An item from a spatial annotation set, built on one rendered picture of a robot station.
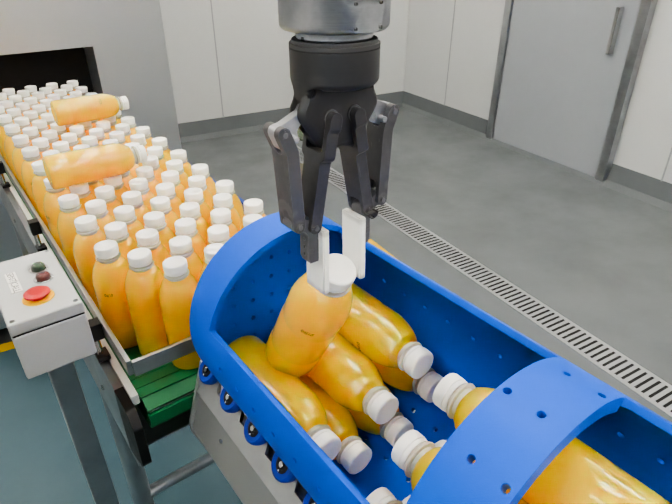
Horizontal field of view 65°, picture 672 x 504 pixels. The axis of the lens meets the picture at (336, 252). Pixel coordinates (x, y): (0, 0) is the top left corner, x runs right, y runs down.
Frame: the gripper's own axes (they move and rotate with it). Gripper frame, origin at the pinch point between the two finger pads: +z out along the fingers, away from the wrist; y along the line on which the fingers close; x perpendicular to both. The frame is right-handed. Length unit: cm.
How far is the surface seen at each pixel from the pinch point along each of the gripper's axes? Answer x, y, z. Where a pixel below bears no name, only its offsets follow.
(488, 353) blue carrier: -7.1, 18.7, 18.1
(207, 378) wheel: 26.0, -6.0, 32.6
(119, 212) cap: 63, -5, 18
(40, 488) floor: 114, -37, 128
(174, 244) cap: 44.4, -1.5, 17.8
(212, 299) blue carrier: 17.0, -6.8, 12.1
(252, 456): 11.7, -6.4, 36.7
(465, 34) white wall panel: 309, 385, 41
